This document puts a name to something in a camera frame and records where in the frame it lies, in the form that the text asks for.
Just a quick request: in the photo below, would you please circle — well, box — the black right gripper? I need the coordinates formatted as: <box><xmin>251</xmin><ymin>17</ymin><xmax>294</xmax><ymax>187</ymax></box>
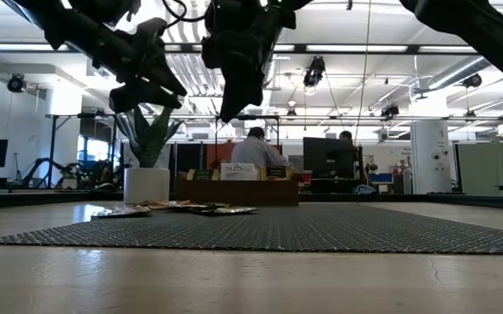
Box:
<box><xmin>201</xmin><ymin>0</ymin><xmax>298</xmax><ymax>123</ymax></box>

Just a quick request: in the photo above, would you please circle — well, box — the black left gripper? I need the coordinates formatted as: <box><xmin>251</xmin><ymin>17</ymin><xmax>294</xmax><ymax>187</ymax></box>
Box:
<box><xmin>89</xmin><ymin>17</ymin><xmax>187</xmax><ymax>114</ymax></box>

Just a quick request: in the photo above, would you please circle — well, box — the orange white tea packet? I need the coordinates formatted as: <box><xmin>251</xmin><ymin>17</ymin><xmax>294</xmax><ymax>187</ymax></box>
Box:
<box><xmin>220</xmin><ymin>162</ymin><xmax>260</xmax><ymax>181</ymax></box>

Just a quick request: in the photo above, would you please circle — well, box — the green yellow tea packet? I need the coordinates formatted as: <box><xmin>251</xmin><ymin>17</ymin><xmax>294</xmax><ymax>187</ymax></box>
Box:
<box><xmin>187</xmin><ymin>202</ymin><xmax>260</xmax><ymax>216</ymax></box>
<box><xmin>180</xmin><ymin>201</ymin><xmax>230</xmax><ymax>210</ymax></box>
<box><xmin>186</xmin><ymin>168</ymin><xmax>221</xmax><ymax>181</ymax></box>

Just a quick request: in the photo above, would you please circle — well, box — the brown wooden tea tray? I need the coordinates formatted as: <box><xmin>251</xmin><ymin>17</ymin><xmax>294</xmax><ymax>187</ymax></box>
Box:
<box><xmin>176</xmin><ymin>167</ymin><xmax>300</xmax><ymax>208</ymax></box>

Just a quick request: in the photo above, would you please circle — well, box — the orange red tea packet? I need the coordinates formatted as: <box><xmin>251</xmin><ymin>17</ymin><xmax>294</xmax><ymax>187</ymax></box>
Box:
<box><xmin>90</xmin><ymin>205</ymin><xmax>153</xmax><ymax>219</ymax></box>

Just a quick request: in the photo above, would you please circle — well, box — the orange partition panel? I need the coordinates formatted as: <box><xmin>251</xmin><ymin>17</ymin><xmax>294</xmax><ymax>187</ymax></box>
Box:
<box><xmin>206</xmin><ymin>142</ymin><xmax>235</xmax><ymax>169</ymax></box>

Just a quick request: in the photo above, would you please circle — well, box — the black ceiling spotlight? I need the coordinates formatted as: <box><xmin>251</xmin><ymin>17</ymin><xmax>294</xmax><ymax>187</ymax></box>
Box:
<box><xmin>6</xmin><ymin>73</ymin><xmax>28</xmax><ymax>94</ymax></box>
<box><xmin>380</xmin><ymin>103</ymin><xmax>400</xmax><ymax>119</ymax></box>
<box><xmin>302</xmin><ymin>55</ymin><xmax>327</xmax><ymax>88</ymax></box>
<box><xmin>462</xmin><ymin>72</ymin><xmax>483</xmax><ymax>89</ymax></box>

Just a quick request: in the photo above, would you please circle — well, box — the snake plant in white pot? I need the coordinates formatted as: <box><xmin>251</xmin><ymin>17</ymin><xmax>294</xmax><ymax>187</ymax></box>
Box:
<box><xmin>115</xmin><ymin>104</ymin><xmax>186</xmax><ymax>204</ymax></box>

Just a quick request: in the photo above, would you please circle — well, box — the black computer monitor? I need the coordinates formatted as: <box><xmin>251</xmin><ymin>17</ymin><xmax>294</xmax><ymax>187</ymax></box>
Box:
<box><xmin>302</xmin><ymin>136</ymin><xmax>359</xmax><ymax>179</ymax></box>

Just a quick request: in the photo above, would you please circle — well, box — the grey woven placemat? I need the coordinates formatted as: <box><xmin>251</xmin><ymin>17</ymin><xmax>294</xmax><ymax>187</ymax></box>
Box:
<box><xmin>0</xmin><ymin>204</ymin><xmax>503</xmax><ymax>256</ymax></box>

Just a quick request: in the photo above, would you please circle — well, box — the blue box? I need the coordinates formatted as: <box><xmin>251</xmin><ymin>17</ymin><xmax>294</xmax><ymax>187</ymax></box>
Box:
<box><xmin>367</xmin><ymin>172</ymin><xmax>394</xmax><ymax>184</ymax></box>

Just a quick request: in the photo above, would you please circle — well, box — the white round pillar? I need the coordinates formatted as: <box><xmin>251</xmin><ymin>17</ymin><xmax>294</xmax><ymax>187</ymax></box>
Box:
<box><xmin>409</xmin><ymin>119</ymin><xmax>452</xmax><ymax>195</ymax></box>

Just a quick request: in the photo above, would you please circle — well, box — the green partition panel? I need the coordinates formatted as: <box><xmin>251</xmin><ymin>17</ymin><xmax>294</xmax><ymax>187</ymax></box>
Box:
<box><xmin>457</xmin><ymin>142</ymin><xmax>503</xmax><ymax>196</ymax></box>

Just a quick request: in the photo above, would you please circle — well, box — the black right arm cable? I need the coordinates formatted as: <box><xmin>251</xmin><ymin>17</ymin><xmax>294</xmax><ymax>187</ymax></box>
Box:
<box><xmin>161</xmin><ymin>0</ymin><xmax>208</xmax><ymax>24</ymax></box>

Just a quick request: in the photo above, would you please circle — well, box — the black metal rig frame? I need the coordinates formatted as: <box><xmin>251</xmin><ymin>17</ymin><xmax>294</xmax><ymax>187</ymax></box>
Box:
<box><xmin>0</xmin><ymin>42</ymin><xmax>503</xmax><ymax>210</ymax></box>

